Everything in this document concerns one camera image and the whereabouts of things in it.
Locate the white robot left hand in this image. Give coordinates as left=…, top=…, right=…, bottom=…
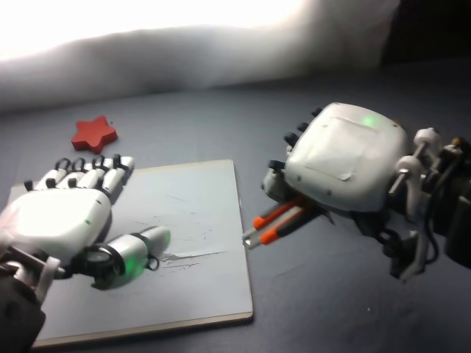
left=0, top=154, right=172, bottom=291

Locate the grey paper sheet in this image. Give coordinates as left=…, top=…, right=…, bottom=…
left=7, top=160, right=253, bottom=343

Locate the red wooden star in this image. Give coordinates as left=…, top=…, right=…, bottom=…
left=69, top=115, right=119, bottom=154

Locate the white backdrop sheet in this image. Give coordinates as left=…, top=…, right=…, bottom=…
left=0, top=0, right=393, bottom=115

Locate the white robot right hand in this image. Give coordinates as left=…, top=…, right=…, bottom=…
left=259, top=101, right=411, bottom=225

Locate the grey table cloth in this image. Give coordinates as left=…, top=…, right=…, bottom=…
left=0, top=60, right=471, bottom=353

